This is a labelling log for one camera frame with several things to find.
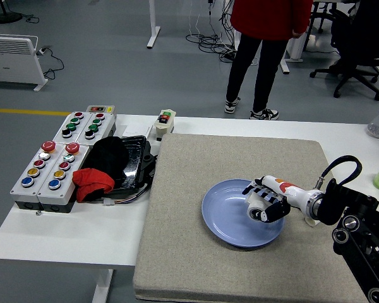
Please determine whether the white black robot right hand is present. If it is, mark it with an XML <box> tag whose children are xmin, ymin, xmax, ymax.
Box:
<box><xmin>241</xmin><ymin>175</ymin><xmax>313</xmax><ymax>224</ymax></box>

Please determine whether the blue round plate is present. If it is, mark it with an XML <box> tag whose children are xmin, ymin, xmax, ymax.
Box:
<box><xmin>201</xmin><ymin>178</ymin><xmax>286</xmax><ymax>248</ymax></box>

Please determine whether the grey-brown mat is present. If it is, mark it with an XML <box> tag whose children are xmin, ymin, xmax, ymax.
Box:
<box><xmin>132</xmin><ymin>133</ymin><xmax>370</xmax><ymax>303</ymax></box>

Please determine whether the black plastic tray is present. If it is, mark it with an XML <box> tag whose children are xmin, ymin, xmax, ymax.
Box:
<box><xmin>112</xmin><ymin>134</ymin><xmax>152</xmax><ymax>193</ymax></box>

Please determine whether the white paper card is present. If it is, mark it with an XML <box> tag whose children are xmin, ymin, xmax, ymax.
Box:
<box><xmin>116</xmin><ymin>124</ymin><xmax>154</xmax><ymax>140</ymax></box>

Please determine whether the black office chair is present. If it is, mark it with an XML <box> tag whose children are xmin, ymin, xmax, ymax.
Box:
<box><xmin>309</xmin><ymin>0</ymin><xmax>379</xmax><ymax>102</ymax></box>

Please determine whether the person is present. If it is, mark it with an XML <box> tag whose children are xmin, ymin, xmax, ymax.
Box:
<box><xmin>224</xmin><ymin>0</ymin><xmax>314</xmax><ymax>122</ymax></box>

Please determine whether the black cloth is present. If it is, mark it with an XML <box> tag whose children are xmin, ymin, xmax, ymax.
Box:
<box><xmin>81</xmin><ymin>136</ymin><xmax>130</xmax><ymax>182</ymax></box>

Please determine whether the red cloth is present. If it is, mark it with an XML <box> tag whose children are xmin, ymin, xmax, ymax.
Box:
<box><xmin>71</xmin><ymin>168</ymin><xmax>116</xmax><ymax>203</ymax></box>

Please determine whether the four-button control box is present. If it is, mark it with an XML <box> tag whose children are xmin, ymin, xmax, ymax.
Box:
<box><xmin>52</xmin><ymin>110</ymin><xmax>94</xmax><ymax>143</ymax></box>
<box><xmin>75</xmin><ymin>112</ymin><xmax>117</xmax><ymax>146</ymax></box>

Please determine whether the white desk leg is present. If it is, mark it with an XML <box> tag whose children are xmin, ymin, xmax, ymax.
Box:
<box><xmin>146</xmin><ymin>0</ymin><xmax>162</xmax><ymax>49</ymax></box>

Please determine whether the white table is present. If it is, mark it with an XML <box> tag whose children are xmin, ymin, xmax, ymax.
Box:
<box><xmin>0</xmin><ymin>113</ymin><xmax>379</xmax><ymax>303</ymax></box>

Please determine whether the five-button control box, emergency stop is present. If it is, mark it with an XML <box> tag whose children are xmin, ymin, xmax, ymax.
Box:
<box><xmin>9</xmin><ymin>140</ymin><xmax>66</xmax><ymax>211</ymax></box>
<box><xmin>37</xmin><ymin>142</ymin><xmax>91</xmax><ymax>213</ymax></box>

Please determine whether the white panel heater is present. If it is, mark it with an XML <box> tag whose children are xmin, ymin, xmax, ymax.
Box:
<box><xmin>0</xmin><ymin>33</ymin><xmax>49</xmax><ymax>93</ymax></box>

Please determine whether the black lamp base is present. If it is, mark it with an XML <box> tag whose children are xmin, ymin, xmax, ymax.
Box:
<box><xmin>0</xmin><ymin>0</ymin><xmax>23</xmax><ymax>25</ymax></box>

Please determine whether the white green-red switch box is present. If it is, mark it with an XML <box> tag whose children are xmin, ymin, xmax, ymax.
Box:
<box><xmin>153</xmin><ymin>109</ymin><xmax>177</xmax><ymax>142</ymax></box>

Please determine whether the white desk frame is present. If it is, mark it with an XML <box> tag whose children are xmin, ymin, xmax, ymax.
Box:
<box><xmin>277</xmin><ymin>31</ymin><xmax>312</xmax><ymax>75</ymax></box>

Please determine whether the coloured wire bundle with connector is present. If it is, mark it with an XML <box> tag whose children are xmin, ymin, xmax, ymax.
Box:
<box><xmin>102</xmin><ymin>184</ymin><xmax>152</xmax><ymax>206</ymax></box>

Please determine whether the floor cable tangle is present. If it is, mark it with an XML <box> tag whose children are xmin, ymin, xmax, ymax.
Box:
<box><xmin>185</xmin><ymin>0</ymin><xmax>243</xmax><ymax>64</ymax></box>

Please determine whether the small grey switch box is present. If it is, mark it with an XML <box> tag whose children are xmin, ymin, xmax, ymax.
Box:
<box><xmin>85</xmin><ymin>105</ymin><xmax>116</xmax><ymax>115</ymax></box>

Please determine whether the black heater power cord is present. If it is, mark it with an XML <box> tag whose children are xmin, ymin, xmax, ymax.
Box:
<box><xmin>36</xmin><ymin>45</ymin><xmax>65</xmax><ymax>81</ymax></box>

